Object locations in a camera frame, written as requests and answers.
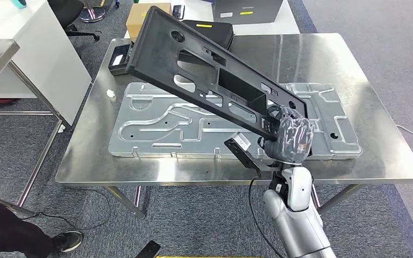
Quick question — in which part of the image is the steel pole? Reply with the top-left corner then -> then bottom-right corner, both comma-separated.
0,191 -> 39,218

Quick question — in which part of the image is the black floor cable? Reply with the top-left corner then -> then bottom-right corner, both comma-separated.
32,188 -> 112,232

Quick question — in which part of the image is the black phone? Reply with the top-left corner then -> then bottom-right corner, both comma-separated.
172,4 -> 186,20

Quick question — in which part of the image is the black office chair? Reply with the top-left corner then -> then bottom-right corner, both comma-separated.
48,0 -> 101,41

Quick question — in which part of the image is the black plastic panel part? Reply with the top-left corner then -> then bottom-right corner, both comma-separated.
125,6 -> 308,141

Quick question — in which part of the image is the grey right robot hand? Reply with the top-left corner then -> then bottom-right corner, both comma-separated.
267,105 -> 314,164

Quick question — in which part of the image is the person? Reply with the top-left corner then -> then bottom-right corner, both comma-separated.
0,162 -> 84,258

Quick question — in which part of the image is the chrome round base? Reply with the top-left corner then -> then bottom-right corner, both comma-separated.
79,0 -> 106,23

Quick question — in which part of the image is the brown cardboard box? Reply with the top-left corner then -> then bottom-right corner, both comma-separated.
125,3 -> 173,42

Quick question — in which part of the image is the stamped grey metal plate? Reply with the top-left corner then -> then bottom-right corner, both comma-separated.
108,82 -> 363,160

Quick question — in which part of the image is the black zip case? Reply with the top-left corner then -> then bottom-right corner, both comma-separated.
181,19 -> 234,51

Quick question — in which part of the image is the dark grey box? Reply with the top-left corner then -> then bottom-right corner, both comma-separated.
211,0 -> 284,25

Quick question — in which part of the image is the black open tray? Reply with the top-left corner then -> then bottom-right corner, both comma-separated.
108,42 -> 136,76

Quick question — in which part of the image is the large steel workbench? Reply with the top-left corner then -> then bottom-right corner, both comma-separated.
55,33 -> 413,219

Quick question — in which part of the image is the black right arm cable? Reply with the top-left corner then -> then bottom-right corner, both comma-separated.
248,176 -> 279,258

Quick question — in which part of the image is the black left wrist camera bracket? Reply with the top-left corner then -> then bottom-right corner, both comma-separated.
134,240 -> 161,258

